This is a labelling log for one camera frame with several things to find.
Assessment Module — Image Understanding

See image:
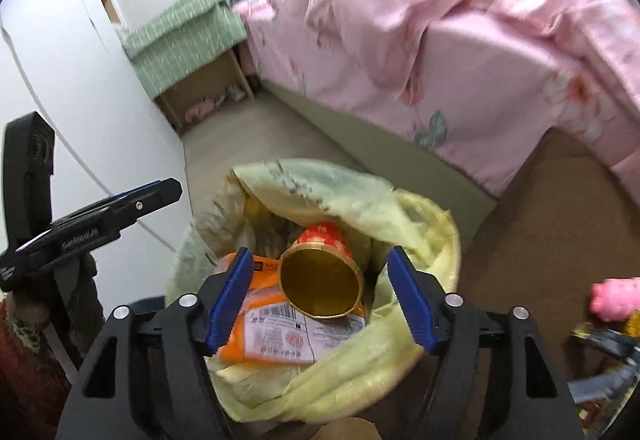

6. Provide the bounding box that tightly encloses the yellow trash bag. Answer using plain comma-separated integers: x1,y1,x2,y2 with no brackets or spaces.
166,159,461,423

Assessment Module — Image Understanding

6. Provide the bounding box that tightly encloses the black foil wrapper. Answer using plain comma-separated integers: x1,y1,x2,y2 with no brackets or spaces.
568,322,639,416

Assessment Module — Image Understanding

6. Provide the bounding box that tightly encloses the green checked cloth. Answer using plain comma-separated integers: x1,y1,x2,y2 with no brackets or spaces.
122,0,246,99

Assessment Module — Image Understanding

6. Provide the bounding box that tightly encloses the red gold paper cup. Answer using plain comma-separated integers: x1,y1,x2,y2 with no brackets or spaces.
279,221,364,320

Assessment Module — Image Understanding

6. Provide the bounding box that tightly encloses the orange snack bag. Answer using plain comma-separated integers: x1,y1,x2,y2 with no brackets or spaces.
217,256,366,365

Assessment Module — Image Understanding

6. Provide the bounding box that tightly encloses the gloved left hand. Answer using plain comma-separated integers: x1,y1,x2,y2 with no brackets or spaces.
1,254,104,403

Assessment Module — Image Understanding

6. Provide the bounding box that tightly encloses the pink slipper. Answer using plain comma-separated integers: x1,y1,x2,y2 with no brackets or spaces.
184,99,216,124

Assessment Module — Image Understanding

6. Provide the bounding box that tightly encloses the pink floral duvet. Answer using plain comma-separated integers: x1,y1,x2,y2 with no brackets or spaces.
267,0,640,172

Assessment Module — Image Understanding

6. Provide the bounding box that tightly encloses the pink pig toy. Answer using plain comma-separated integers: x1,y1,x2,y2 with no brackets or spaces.
589,278,640,322

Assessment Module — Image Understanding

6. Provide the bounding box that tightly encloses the small patterned shoe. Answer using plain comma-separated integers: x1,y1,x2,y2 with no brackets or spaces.
224,84,247,104

